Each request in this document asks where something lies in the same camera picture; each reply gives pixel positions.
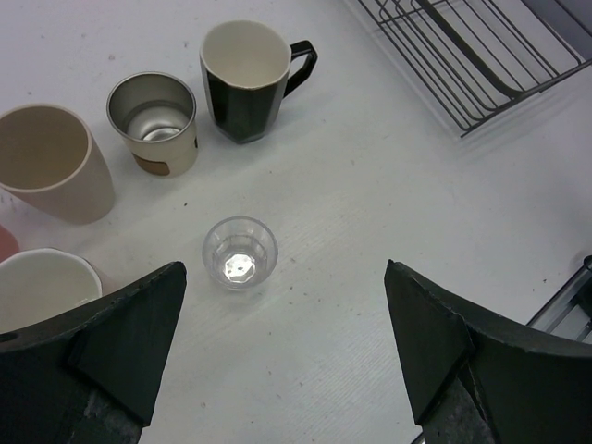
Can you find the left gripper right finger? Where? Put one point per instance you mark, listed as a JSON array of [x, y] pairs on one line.
[[485, 365]]

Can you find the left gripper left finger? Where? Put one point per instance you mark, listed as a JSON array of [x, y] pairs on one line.
[[92, 374]]

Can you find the pink ceramic mug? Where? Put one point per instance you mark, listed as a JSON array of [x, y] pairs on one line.
[[39, 284]]

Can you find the clear glass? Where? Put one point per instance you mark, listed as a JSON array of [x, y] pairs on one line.
[[240, 252]]

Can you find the beige plastic cup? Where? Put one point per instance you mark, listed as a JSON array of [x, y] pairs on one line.
[[51, 161]]

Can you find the metal cup with cream label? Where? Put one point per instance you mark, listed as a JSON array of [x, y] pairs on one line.
[[155, 113]]

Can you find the black mug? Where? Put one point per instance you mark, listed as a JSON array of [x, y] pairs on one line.
[[248, 69]]

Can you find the aluminium mounting rail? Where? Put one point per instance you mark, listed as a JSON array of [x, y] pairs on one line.
[[564, 310]]

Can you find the wire dish rack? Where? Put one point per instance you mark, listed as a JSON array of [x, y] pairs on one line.
[[473, 61]]

